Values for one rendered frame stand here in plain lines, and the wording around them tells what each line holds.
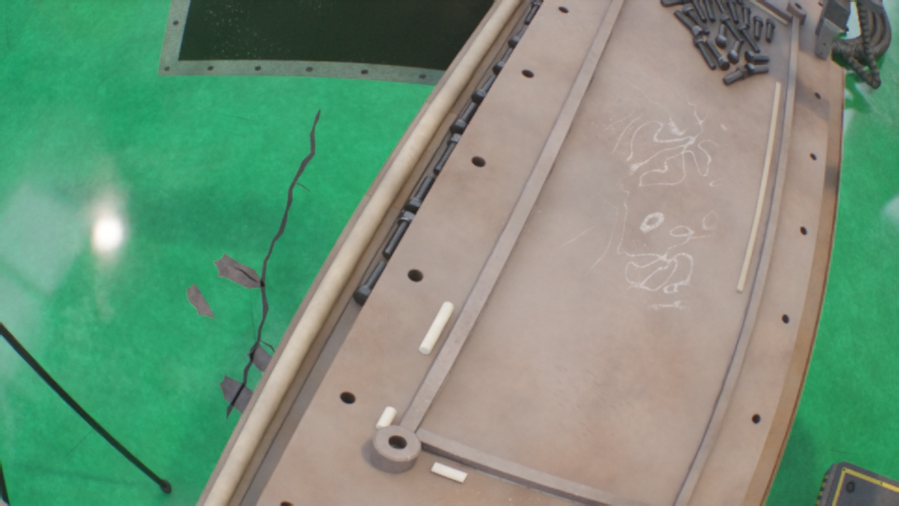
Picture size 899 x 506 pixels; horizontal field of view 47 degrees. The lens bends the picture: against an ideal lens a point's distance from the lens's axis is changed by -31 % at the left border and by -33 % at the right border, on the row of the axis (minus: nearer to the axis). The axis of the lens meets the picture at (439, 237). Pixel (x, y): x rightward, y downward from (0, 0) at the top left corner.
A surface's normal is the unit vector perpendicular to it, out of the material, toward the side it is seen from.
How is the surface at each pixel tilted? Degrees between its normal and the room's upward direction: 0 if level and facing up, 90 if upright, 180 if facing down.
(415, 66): 90
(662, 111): 0
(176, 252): 0
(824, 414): 0
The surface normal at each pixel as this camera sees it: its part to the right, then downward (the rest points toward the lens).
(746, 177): 0.20, -0.62
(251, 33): 0.03, 0.78
